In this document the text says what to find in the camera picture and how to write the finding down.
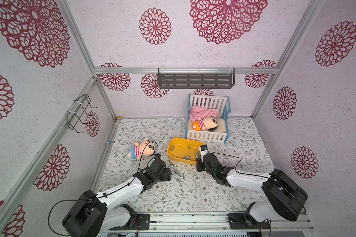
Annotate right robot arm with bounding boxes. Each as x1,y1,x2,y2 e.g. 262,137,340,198
196,145,308,226

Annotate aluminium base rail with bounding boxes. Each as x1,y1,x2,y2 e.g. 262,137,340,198
84,212,314,234

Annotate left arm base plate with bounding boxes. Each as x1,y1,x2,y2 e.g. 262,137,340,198
110,214,150,231

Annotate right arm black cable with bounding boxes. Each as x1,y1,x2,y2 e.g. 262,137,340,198
209,150,307,214

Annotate plush doll in crib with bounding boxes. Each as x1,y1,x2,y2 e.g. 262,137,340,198
192,116,219,131

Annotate pink blanket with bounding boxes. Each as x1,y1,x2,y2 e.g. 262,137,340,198
189,106,220,121

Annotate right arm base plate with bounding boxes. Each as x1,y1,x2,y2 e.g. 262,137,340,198
227,213,271,231

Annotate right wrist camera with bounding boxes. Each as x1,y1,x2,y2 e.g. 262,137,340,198
199,144,209,162

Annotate black wire wall rack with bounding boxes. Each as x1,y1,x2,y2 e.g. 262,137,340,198
65,93,97,134

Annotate plush doll on table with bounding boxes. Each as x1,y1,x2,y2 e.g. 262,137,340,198
127,138,156,161

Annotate white blue toy crib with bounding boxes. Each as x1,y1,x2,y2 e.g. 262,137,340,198
186,94,231,144

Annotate yellow plastic storage box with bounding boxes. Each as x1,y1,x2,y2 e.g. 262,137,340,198
167,137,204,166

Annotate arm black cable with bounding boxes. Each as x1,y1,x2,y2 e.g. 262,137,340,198
47,140,160,237
209,150,307,214

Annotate grey wall shelf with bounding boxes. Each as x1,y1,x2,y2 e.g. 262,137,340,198
157,69,235,89

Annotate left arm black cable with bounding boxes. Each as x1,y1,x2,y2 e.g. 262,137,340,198
47,140,160,237

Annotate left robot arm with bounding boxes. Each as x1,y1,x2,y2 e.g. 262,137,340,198
62,159,171,237

